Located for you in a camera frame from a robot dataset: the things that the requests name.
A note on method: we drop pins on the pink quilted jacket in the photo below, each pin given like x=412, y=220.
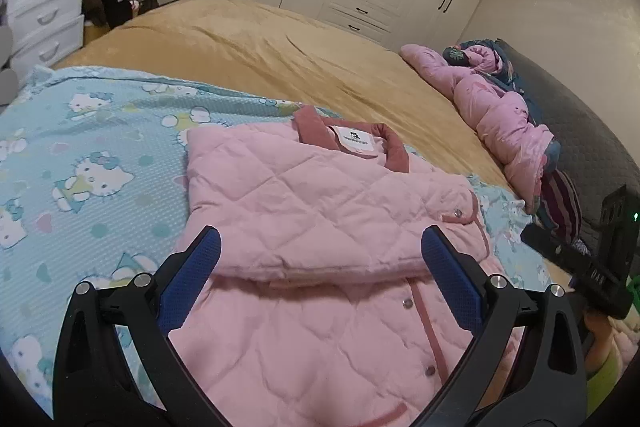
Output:
x=300, y=217

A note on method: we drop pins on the blue cartoon print blanket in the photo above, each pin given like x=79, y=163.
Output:
x=100, y=132

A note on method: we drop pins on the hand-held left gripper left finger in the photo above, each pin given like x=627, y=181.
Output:
x=192, y=277

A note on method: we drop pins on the white plastic drawer unit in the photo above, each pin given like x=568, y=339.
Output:
x=45, y=17

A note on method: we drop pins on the pink puffy coat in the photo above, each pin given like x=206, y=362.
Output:
x=500, y=132

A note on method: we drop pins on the dark clothes pile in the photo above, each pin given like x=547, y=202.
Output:
x=110, y=14

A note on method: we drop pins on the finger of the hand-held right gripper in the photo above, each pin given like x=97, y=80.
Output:
x=550, y=244

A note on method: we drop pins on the grey quilted headboard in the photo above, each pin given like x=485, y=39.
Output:
x=585, y=132

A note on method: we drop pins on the striped dark red cloth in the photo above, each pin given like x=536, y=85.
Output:
x=562, y=202

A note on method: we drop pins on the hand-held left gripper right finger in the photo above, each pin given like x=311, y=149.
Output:
x=452, y=277

